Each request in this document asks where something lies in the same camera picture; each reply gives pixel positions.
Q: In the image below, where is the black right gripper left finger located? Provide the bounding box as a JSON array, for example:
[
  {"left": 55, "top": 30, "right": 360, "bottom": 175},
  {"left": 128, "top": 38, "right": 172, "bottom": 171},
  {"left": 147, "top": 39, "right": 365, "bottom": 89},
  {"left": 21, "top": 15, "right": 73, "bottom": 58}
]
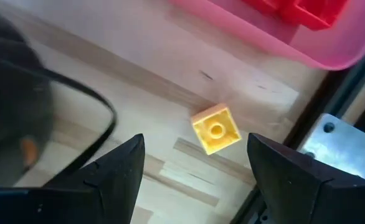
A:
[{"left": 0, "top": 133, "right": 146, "bottom": 224}]

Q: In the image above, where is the silver frame bracket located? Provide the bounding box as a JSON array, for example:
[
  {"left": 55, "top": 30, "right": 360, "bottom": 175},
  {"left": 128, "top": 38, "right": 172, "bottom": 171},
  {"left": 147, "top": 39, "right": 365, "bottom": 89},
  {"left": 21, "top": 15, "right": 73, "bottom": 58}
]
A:
[{"left": 299, "top": 113, "right": 365, "bottom": 185}]

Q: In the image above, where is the pink plastic bin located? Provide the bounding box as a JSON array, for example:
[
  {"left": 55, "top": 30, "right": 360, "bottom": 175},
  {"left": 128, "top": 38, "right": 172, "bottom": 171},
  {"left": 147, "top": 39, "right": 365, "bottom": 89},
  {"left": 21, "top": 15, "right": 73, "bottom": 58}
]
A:
[{"left": 169, "top": 0, "right": 365, "bottom": 71}]

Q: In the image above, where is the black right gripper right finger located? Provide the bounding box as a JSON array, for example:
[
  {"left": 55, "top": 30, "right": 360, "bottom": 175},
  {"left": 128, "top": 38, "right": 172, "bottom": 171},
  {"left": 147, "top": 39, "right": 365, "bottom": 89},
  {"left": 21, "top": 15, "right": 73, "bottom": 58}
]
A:
[{"left": 247, "top": 132, "right": 365, "bottom": 224}]

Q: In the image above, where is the red stepped brick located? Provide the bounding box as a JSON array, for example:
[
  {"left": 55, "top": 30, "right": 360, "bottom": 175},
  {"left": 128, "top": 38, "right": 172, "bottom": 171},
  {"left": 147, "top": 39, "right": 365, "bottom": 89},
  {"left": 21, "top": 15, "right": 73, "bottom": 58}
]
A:
[{"left": 278, "top": 0, "right": 349, "bottom": 31}]

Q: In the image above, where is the black bucket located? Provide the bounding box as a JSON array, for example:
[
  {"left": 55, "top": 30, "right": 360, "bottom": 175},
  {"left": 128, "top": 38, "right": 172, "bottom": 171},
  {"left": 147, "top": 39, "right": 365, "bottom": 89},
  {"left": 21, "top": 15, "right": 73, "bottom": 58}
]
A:
[{"left": 0, "top": 6, "right": 118, "bottom": 187}]

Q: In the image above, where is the small yellow square brick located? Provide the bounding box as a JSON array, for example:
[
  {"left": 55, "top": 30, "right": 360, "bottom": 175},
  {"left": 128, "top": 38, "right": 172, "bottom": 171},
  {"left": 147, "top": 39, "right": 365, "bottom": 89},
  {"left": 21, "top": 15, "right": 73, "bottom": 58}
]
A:
[{"left": 191, "top": 103, "right": 242, "bottom": 156}]

